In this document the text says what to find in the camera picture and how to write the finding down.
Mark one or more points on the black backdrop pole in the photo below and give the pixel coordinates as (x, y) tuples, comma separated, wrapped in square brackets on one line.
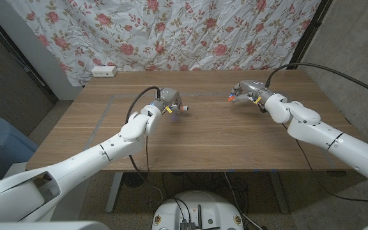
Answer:
[(308, 28)]

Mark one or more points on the black round floor object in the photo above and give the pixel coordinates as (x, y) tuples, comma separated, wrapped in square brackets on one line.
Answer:
[(134, 179)]

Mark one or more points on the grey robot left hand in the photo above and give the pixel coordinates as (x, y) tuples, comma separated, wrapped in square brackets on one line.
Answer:
[(170, 96)]

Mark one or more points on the white robot torso edge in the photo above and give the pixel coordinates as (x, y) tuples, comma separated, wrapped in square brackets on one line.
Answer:
[(43, 225)]

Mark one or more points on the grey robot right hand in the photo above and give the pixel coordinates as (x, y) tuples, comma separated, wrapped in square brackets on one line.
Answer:
[(252, 87)]

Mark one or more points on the glue stick body with label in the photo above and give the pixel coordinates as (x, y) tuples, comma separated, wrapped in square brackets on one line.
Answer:
[(184, 108)]

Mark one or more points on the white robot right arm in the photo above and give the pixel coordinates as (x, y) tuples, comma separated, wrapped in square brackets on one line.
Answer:
[(331, 143)]

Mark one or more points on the blue plastic bin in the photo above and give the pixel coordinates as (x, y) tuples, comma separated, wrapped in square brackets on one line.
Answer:
[(2, 143)]

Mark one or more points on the floral backdrop cloth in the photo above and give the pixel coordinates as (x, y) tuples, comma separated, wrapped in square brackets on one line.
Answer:
[(171, 32)]

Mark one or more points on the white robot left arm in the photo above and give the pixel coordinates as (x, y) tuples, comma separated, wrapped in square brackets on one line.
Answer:
[(75, 163)]

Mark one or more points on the white and blue floor box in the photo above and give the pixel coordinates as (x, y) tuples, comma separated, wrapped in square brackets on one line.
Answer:
[(16, 169)]

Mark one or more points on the white table leg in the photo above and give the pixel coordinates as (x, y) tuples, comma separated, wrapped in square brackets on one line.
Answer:
[(113, 191)]

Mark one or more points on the white power strip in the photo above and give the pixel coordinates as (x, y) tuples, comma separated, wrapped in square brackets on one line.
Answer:
[(103, 71)]

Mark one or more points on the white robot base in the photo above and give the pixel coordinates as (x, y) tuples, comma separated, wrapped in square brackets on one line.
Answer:
[(209, 211)]

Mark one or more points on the grey table leg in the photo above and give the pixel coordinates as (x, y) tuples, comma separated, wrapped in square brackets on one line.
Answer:
[(278, 195)]

